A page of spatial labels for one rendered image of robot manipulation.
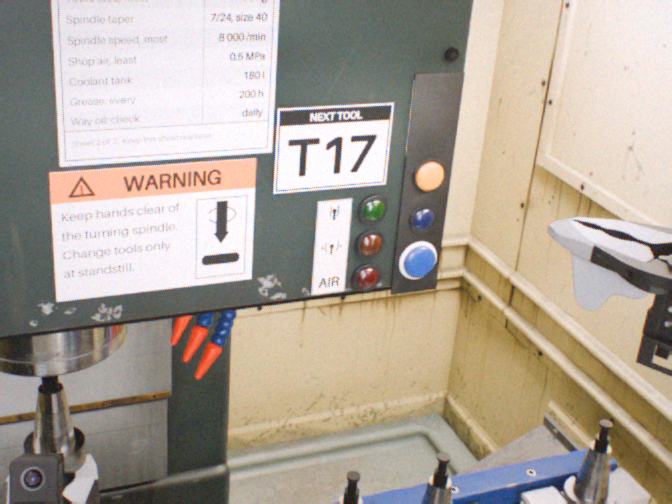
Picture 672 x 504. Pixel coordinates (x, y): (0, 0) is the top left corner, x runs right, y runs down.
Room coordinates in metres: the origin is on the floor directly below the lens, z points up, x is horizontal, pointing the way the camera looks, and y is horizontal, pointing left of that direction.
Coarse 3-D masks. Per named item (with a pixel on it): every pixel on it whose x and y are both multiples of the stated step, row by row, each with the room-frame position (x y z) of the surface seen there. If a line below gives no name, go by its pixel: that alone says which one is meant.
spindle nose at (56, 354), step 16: (32, 336) 0.76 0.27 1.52; (48, 336) 0.77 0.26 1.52; (64, 336) 0.77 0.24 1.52; (80, 336) 0.78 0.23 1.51; (96, 336) 0.79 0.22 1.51; (112, 336) 0.81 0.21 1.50; (0, 352) 0.76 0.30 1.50; (16, 352) 0.76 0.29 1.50; (32, 352) 0.76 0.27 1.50; (48, 352) 0.77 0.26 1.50; (64, 352) 0.77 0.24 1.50; (80, 352) 0.78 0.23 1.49; (96, 352) 0.79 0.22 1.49; (112, 352) 0.81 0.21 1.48; (0, 368) 0.77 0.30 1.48; (16, 368) 0.76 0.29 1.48; (32, 368) 0.76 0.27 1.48; (48, 368) 0.77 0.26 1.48; (64, 368) 0.77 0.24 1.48; (80, 368) 0.78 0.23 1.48
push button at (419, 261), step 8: (416, 248) 0.77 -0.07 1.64; (424, 248) 0.77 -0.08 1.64; (408, 256) 0.76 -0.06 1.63; (416, 256) 0.76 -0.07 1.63; (424, 256) 0.77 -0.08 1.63; (432, 256) 0.77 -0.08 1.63; (408, 264) 0.76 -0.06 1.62; (416, 264) 0.77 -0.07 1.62; (424, 264) 0.77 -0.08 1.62; (432, 264) 0.77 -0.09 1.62; (408, 272) 0.76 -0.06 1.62; (416, 272) 0.77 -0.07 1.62; (424, 272) 0.77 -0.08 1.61
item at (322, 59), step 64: (0, 0) 0.64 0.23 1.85; (320, 0) 0.73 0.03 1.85; (384, 0) 0.75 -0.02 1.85; (448, 0) 0.78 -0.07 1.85; (0, 64) 0.64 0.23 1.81; (320, 64) 0.73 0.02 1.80; (384, 64) 0.76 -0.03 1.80; (448, 64) 0.78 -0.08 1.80; (0, 128) 0.64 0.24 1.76; (0, 192) 0.64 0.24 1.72; (256, 192) 0.71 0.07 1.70; (320, 192) 0.74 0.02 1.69; (384, 192) 0.76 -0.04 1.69; (0, 256) 0.63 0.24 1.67; (256, 256) 0.71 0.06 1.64; (384, 256) 0.76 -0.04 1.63; (0, 320) 0.63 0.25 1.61; (64, 320) 0.65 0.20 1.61; (128, 320) 0.68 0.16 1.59
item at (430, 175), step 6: (432, 162) 0.77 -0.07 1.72; (420, 168) 0.77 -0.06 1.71; (426, 168) 0.77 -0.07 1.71; (432, 168) 0.77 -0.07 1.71; (438, 168) 0.77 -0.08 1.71; (420, 174) 0.77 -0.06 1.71; (426, 174) 0.77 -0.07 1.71; (432, 174) 0.77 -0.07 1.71; (438, 174) 0.77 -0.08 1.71; (420, 180) 0.76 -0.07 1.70; (426, 180) 0.77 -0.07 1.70; (432, 180) 0.77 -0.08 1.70; (438, 180) 0.77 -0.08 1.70; (420, 186) 0.77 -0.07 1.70; (426, 186) 0.77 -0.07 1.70; (432, 186) 0.77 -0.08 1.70
